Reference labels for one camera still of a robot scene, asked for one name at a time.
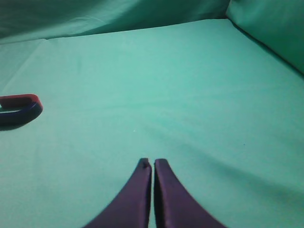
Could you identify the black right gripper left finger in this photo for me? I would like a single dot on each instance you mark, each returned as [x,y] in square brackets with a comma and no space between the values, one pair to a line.
[131,206]

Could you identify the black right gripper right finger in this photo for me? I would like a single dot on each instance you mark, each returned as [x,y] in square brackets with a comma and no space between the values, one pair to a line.
[174,207]

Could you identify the green table cloth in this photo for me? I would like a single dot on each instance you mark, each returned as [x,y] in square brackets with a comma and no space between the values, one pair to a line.
[216,87]

